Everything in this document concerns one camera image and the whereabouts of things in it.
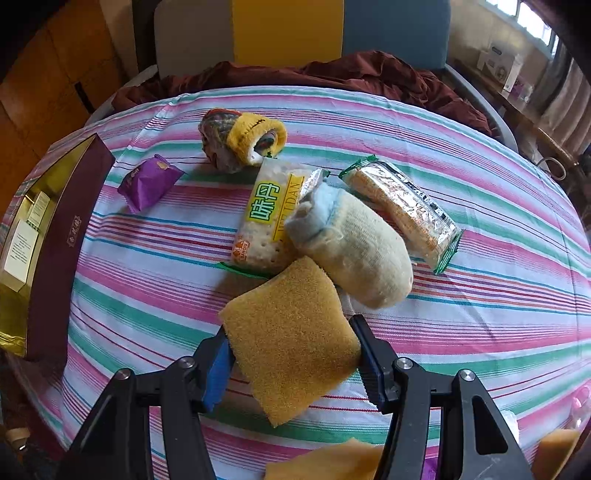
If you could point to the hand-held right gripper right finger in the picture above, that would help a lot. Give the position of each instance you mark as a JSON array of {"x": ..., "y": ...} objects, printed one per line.
[{"x": 371, "y": 369}]

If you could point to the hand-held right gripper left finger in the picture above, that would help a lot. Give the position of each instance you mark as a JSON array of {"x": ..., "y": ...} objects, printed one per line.
[{"x": 217, "y": 374}]

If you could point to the yellow sponge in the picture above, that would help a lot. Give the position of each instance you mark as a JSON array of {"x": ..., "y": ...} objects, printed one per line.
[
  {"x": 554, "y": 452},
  {"x": 323, "y": 461},
  {"x": 286, "y": 341}
]

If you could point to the cream knitted sock roll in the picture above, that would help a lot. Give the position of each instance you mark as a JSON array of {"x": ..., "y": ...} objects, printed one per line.
[{"x": 360, "y": 249}]

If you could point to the yellow label cracker packet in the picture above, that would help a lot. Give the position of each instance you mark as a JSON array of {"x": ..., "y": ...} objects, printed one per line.
[{"x": 263, "y": 217}]

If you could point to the maroon gift box gold lining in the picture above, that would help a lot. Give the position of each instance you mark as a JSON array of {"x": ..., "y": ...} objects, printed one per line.
[{"x": 60, "y": 240}]

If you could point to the striped bed sheet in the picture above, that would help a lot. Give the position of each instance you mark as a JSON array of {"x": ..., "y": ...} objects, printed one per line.
[{"x": 161, "y": 277}]

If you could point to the silver cracker packet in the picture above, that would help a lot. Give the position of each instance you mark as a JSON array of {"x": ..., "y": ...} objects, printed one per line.
[{"x": 406, "y": 212}]

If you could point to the purple snack packet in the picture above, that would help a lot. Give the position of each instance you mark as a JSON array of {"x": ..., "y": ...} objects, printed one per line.
[{"x": 147, "y": 182}]

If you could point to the small white packet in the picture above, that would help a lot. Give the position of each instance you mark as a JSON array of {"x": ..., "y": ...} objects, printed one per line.
[
  {"x": 21, "y": 244},
  {"x": 38, "y": 207}
]

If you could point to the multicolour sock roll yellow cuff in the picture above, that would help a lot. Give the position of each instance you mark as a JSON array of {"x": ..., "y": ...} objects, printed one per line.
[{"x": 231, "y": 134}]

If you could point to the maroon blanket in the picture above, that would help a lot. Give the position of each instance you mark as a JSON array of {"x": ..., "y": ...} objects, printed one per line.
[{"x": 369, "y": 74}]

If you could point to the wooden desk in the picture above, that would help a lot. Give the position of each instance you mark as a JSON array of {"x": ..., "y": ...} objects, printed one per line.
[{"x": 517, "y": 108}]

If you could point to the small purple white box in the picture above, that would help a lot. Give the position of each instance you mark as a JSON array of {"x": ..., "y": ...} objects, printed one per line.
[{"x": 524, "y": 90}]

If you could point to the white cardboard box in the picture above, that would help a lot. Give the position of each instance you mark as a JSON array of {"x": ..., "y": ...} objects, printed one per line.
[{"x": 496, "y": 64}]

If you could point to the beige patterned curtain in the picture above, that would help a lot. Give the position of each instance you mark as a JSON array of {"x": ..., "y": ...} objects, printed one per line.
[{"x": 568, "y": 101}]

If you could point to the wooden wardrobe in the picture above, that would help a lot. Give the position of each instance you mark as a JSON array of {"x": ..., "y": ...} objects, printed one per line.
[{"x": 46, "y": 83}]

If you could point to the grey yellow blue headboard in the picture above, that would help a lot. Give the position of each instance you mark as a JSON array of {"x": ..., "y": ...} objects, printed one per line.
[{"x": 286, "y": 27}]

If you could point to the window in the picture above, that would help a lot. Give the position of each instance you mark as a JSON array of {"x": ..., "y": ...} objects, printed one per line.
[{"x": 531, "y": 14}]

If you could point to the grey bed frame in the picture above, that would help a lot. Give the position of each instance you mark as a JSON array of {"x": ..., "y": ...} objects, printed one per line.
[{"x": 480, "y": 106}]

